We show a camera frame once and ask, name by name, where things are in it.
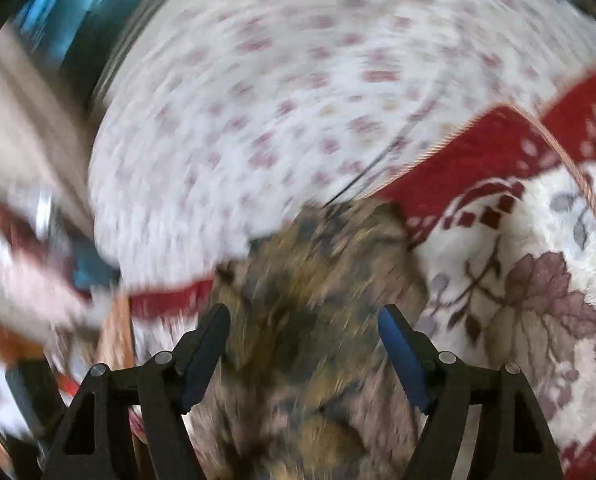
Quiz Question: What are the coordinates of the red and white floral blanket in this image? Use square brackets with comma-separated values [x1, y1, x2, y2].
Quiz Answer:
[0, 67, 596, 480]

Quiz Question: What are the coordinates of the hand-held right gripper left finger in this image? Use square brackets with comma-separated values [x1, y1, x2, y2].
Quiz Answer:
[42, 303, 231, 480]

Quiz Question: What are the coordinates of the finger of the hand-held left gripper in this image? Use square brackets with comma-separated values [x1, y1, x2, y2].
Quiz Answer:
[68, 240, 121, 301]

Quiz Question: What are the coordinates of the brown patterned small garment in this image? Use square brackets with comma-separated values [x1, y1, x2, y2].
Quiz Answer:
[190, 199, 431, 480]

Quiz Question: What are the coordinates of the white floral bed sheet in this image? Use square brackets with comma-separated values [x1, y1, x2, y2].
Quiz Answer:
[87, 0, 596, 281]

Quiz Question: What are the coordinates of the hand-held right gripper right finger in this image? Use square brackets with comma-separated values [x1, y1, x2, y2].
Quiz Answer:
[378, 303, 564, 480]

